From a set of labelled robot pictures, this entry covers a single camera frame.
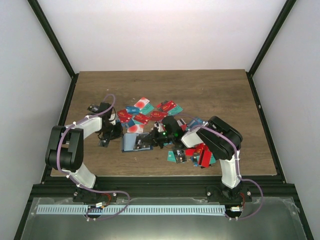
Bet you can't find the white card red circle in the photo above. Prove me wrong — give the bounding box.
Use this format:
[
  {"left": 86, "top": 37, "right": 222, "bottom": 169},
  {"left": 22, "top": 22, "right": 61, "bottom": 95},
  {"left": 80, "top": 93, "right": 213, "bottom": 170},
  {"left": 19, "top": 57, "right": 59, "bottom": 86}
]
[
  {"left": 127, "top": 124, "right": 145, "bottom": 134},
  {"left": 133, "top": 97, "right": 150, "bottom": 110}
]

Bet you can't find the light blue slotted cable duct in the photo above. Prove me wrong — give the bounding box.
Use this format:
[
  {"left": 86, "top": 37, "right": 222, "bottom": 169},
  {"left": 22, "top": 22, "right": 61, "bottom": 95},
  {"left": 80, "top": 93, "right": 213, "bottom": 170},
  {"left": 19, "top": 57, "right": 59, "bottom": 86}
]
[{"left": 36, "top": 204, "right": 226, "bottom": 216}]

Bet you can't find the red card centre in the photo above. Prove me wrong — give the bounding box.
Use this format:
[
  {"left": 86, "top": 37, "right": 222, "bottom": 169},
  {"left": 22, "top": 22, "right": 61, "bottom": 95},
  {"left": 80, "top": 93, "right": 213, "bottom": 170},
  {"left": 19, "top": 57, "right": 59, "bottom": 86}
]
[{"left": 149, "top": 111, "right": 168, "bottom": 122}]

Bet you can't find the red gold card lower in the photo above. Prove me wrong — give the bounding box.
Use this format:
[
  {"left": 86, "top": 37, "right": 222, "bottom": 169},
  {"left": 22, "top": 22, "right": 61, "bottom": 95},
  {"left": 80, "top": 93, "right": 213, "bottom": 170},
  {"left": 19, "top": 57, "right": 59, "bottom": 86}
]
[{"left": 184, "top": 144, "right": 207, "bottom": 156}]

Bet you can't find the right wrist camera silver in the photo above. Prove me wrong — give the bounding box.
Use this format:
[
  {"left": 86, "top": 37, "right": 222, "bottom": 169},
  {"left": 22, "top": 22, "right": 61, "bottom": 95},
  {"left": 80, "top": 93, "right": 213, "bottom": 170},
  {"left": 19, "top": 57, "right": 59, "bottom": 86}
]
[{"left": 154, "top": 121, "right": 165, "bottom": 133}]

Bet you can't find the black card far left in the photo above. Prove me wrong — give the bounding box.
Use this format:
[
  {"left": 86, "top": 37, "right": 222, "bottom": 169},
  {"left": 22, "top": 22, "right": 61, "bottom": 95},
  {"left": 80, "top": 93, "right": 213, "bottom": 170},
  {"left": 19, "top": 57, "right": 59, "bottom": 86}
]
[{"left": 87, "top": 104, "right": 99, "bottom": 113}]

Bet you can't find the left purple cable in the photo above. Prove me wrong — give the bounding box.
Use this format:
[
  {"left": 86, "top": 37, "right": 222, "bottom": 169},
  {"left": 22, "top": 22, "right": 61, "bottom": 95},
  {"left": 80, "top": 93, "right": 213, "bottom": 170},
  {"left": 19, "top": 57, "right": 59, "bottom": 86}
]
[{"left": 56, "top": 93, "right": 131, "bottom": 222}]

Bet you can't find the left black frame post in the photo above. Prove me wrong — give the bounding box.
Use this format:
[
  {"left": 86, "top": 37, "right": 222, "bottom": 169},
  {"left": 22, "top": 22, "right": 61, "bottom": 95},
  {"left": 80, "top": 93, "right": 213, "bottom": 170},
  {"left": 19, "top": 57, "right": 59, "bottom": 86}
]
[{"left": 26, "top": 0, "right": 76, "bottom": 76}]

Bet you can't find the black vip card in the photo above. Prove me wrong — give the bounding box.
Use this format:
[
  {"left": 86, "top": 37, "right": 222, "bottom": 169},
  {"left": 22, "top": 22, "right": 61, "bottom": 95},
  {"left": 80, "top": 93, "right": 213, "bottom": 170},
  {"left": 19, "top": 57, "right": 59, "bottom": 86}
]
[
  {"left": 133, "top": 133, "right": 151, "bottom": 151},
  {"left": 173, "top": 149, "right": 187, "bottom": 164},
  {"left": 98, "top": 139, "right": 110, "bottom": 148}
]

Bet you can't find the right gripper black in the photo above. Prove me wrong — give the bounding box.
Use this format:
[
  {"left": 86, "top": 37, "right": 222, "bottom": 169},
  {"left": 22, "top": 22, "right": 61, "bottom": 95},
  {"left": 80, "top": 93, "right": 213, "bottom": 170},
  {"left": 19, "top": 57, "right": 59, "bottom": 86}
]
[{"left": 142, "top": 127, "right": 175, "bottom": 149}]

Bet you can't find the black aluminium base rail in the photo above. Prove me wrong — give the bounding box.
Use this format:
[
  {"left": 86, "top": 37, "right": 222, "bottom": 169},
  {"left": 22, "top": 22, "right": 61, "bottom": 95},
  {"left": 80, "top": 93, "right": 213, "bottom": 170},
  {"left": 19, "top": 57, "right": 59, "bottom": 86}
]
[{"left": 30, "top": 175, "right": 298, "bottom": 198}]

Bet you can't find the black frame post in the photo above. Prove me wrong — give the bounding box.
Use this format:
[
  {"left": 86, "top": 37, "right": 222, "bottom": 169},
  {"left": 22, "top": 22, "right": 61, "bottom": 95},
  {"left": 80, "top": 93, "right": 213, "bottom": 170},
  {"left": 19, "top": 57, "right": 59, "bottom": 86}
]
[
  {"left": 246, "top": 0, "right": 298, "bottom": 76},
  {"left": 26, "top": 0, "right": 76, "bottom": 76}
]

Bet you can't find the red card left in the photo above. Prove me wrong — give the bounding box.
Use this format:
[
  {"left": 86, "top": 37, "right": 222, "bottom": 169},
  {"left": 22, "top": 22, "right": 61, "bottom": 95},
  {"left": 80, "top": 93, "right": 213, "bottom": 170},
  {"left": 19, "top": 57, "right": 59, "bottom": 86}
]
[{"left": 117, "top": 109, "right": 133, "bottom": 123}]

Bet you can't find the white card red circle lower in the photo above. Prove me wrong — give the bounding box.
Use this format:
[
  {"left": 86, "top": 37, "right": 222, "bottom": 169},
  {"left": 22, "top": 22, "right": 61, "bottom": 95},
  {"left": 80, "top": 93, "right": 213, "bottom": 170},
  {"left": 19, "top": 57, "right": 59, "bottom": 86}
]
[{"left": 127, "top": 124, "right": 145, "bottom": 134}]

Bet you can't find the right black frame post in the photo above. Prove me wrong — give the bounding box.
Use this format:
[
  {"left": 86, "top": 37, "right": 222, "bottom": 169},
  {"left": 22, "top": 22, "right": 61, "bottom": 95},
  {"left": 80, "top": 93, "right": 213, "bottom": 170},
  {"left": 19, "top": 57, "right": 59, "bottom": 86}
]
[{"left": 246, "top": 0, "right": 298, "bottom": 76}]

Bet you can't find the blue leather card holder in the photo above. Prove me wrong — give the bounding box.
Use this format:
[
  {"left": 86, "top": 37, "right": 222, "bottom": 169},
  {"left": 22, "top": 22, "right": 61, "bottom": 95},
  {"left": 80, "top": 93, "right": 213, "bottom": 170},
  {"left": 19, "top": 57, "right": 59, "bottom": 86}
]
[{"left": 121, "top": 132, "right": 153, "bottom": 153}]

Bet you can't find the red card top right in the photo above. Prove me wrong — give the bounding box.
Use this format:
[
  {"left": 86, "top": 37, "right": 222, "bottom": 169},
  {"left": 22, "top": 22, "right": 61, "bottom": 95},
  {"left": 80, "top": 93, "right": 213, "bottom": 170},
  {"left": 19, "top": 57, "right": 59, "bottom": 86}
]
[{"left": 159, "top": 100, "right": 177, "bottom": 113}]

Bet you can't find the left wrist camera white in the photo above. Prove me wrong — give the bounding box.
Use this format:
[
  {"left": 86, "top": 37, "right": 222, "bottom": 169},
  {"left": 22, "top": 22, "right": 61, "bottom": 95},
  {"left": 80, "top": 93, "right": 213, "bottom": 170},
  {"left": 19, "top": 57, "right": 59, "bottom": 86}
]
[{"left": 108, "top": 113, "right": 117, "bottom": 126}]

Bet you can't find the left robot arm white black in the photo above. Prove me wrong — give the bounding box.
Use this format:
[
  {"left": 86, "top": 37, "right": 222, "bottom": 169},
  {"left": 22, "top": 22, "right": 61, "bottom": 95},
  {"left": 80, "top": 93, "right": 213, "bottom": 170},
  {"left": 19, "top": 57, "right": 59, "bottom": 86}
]
[{"left": 45, "top": 102, "right": 123, "bottom": 202}]

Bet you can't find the teal card top right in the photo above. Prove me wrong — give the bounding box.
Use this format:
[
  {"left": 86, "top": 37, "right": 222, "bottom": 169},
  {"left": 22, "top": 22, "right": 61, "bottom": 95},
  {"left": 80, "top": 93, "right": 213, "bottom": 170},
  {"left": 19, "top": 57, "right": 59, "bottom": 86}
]
[{"left": 167, "top": 105, "right": 183, "bottom": 116}]

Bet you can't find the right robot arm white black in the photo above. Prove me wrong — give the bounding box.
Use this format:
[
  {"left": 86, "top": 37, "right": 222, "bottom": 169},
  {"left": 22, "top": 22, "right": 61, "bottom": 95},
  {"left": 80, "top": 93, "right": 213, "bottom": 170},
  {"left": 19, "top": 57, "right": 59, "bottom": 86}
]
[{"left": 142, "top": 115, "right": 243, "bottom": 202}]

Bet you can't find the blue VIP card top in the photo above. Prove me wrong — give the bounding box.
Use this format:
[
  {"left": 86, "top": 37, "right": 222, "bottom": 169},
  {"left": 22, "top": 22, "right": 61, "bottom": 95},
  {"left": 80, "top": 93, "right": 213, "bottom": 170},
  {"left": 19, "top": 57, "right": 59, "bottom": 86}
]
[{"left": 125, "top": 106, "right": 140, "bottom": 115}]

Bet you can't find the white card red circle top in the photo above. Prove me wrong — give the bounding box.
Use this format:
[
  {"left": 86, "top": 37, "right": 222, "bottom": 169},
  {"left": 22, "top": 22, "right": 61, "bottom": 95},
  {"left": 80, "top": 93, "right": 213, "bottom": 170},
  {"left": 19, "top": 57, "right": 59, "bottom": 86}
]
[{"left": 133, "top": 97, "right": 150, "bottom": 110}]

